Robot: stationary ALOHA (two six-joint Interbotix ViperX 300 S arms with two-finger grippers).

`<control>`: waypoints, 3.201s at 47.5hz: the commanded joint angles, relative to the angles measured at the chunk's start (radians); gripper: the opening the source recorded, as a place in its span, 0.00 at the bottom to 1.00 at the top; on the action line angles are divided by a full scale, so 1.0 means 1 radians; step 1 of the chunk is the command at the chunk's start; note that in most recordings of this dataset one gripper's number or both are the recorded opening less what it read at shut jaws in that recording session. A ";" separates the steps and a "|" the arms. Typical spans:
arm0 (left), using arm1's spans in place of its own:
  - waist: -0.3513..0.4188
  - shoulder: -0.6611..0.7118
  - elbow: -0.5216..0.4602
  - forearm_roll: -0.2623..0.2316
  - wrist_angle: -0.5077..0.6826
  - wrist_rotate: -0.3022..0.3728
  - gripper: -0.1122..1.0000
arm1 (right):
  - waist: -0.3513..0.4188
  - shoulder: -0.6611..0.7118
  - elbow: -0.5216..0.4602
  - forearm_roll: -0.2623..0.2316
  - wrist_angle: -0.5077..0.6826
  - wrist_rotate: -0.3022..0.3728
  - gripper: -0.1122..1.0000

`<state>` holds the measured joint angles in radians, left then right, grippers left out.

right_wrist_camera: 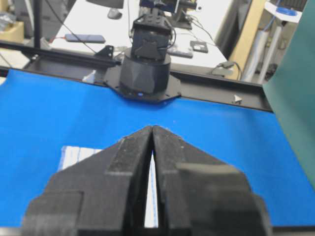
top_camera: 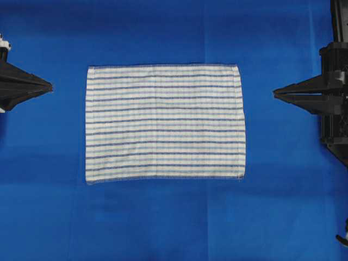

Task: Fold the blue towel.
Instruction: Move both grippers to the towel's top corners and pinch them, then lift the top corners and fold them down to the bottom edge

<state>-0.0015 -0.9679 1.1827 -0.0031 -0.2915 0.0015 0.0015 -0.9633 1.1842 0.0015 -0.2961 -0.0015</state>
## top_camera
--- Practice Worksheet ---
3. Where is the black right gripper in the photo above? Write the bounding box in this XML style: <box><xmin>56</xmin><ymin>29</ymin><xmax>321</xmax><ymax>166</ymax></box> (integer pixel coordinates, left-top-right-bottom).
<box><xmin>274</xmin><ymin>42</ymin><xmax>347</xmax><ymax>144</ymax></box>

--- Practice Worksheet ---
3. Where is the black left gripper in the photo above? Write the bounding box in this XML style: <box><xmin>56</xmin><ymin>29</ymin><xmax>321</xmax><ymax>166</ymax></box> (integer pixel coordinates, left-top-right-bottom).
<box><xmin>0</xmin><ymin>34</ymin><xmax>53</xmax><ymax>111</ymax></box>

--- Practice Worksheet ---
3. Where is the blue striped white towel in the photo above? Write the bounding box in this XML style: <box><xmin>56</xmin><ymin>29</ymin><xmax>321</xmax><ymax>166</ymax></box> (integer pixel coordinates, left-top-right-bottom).
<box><xmin>85</xmin><ymin>64</ymin><xmax>246</xmax><ymax>183</ymax></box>

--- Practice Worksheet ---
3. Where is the blue table cloth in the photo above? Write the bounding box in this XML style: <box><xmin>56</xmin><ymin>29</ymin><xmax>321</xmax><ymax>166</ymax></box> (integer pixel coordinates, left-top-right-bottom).
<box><xmin>1</xmin><ymin>1</ymin><xmax>347</xmax><ymax>260</ymax></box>

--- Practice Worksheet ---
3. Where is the black clamp at corner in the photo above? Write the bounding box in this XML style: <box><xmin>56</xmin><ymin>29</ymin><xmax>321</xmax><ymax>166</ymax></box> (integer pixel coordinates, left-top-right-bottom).
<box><xmin>335</xmin><ymin>219</ymin><xmax>348</xmax><ymax>247</ymax></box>

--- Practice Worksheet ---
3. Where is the black rail at right edge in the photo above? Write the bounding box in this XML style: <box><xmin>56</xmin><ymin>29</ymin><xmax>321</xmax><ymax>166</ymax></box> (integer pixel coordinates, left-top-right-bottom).
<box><xmin>330</xmin><ymin>0</ymin><xmax>347</xmax><ymax>42</ymax></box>

